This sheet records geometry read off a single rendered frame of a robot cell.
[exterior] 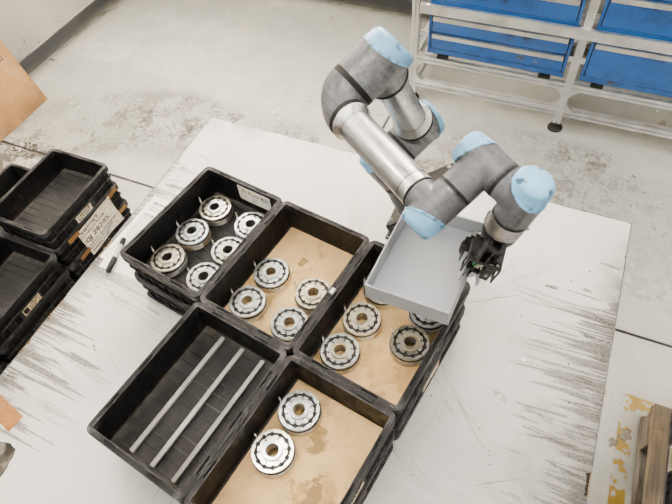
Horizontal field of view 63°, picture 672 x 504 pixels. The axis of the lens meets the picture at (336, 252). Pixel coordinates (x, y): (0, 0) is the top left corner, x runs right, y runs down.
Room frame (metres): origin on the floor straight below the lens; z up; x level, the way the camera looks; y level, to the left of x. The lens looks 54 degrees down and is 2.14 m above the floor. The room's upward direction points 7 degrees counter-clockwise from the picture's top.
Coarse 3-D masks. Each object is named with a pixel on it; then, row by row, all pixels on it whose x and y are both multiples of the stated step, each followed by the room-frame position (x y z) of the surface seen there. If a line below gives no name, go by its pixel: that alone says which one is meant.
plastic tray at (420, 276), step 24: (456, 216) 0.83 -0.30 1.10; (408, 240) 0.81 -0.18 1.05; (432, 240) 0.80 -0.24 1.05; (456, 240) 0.79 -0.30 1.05; (384, 264) 0.75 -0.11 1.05; (408, 264) 0.74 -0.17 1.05; (432, 264) 0.73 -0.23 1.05; (456, 264) 0.72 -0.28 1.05; (384, 288) 0.68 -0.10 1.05; (408, 288) 0.67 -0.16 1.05; (432, 288) 0.66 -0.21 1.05; (456, 288) 0.66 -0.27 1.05; (432, 312) 0.59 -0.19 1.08
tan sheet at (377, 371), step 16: (384, 320) 0.72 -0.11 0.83; (400, 320) 0.71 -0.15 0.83; (384, 336) 0.67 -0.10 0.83; (432, 336) 0.65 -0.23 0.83; (336, 352) 0.64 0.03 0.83; (368, 352) 0.63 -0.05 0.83; (384, 352) 0.62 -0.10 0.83; (368, 368) 0.59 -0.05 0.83; (384, 368) 0.58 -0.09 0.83; (400, 368) 0.58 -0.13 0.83; (416, 368) 0.57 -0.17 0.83; (368, 384) 0.54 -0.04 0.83; (384, 384) 0.54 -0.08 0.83; (400, 384) 0.53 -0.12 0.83
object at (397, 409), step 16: (352, 272) 0.82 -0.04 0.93; (336, 288) 0.77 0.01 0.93; (464, 288) 0.73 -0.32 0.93; (320, 320) 0.69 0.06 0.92; (304, 336) 0.64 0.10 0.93; (432, 352) 0.56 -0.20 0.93; (320, 368) 0.55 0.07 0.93; (352, 384) 0.51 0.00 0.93; (416, 384) 0.49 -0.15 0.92; (384, 400) 0.46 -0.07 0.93; (400, 400) 0.45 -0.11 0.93
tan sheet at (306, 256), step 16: (288, 240) 1.03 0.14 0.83; (304, 240) 1.02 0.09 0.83; (320, 240) 1.01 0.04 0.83; (272, 256) 0.97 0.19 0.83; (288, 256) 0.97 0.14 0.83; (304, 256) 0.96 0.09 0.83; (320, 256) 0.95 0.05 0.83; (336, 256) 0.95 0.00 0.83; (352, 256) 0.94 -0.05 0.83; (304, 272) 0.90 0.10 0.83; (320, 272) 0.90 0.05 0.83; (336, 272) 0.89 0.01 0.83; (288, 288) 0.86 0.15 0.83; (272, 304) 0.81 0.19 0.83; (288, 304) 0.80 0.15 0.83
